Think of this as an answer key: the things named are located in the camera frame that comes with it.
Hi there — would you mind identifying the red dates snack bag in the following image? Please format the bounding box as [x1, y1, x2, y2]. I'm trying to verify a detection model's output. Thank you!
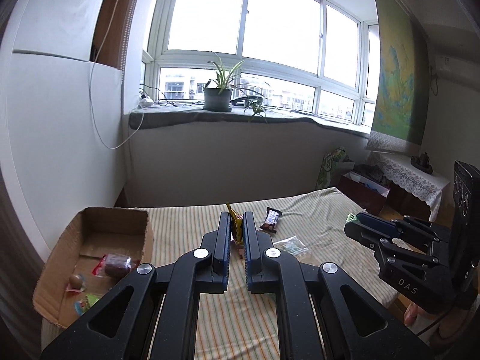
[92, 253, 140, 280]

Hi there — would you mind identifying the braised egg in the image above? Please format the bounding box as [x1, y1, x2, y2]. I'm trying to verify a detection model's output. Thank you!
[66, 274, 86, 293]

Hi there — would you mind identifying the yellow snack packet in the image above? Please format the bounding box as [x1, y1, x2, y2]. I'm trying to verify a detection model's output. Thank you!
[226, 202, 243, 245]

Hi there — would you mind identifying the green snack packet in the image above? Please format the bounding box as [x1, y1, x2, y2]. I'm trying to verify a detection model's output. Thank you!
[74, 293, 101, 315]

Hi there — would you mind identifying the person's right hand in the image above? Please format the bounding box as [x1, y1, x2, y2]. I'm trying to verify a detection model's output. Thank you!
[403, 303, 467, 342]

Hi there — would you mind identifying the white lace covered side table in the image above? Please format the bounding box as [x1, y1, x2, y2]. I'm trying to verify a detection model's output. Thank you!
[367, 151, 450, 222]

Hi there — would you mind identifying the dark red box on floor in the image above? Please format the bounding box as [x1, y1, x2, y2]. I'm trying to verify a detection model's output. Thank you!
[337, 172, 390, 215]

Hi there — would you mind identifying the dark ornament on side table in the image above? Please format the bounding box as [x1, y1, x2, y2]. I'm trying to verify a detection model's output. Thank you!
[410, 152, 433, 175]

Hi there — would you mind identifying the clear bag of biscuits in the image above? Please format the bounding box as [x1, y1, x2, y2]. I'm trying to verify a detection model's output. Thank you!
[273, 236, 311, 259]

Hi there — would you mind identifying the striped table cloth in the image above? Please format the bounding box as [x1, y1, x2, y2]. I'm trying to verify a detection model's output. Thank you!
[40, 187, 413, 360]

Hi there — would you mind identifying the green shopping bag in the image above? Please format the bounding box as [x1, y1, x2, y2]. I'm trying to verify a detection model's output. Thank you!
[316, 147, 355, 189]

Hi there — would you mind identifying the brown cardboard box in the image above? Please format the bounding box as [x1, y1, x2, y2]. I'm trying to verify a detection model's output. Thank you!
[32, 207, 154, 328]

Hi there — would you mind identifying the small dark candy bar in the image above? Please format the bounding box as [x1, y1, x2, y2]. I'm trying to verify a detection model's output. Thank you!
[259, 207, 282, 234]

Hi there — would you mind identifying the white power strip on sill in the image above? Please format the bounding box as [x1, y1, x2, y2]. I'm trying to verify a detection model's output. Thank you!
[139, 94, 155, 108]

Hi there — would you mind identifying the potted spider plant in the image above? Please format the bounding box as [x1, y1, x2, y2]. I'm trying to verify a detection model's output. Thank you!
[203, 55, 266, 119]

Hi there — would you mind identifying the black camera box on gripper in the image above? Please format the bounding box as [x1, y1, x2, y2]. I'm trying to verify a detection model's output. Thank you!
[450, 160, 479, 268]

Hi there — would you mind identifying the green landscape wall scroll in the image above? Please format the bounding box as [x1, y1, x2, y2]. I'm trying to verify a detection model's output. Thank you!
[367, 0, 430, 156]

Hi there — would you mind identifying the white cable on wall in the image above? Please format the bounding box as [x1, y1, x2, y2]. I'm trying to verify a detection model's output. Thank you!
[88, 0, 146, 151]

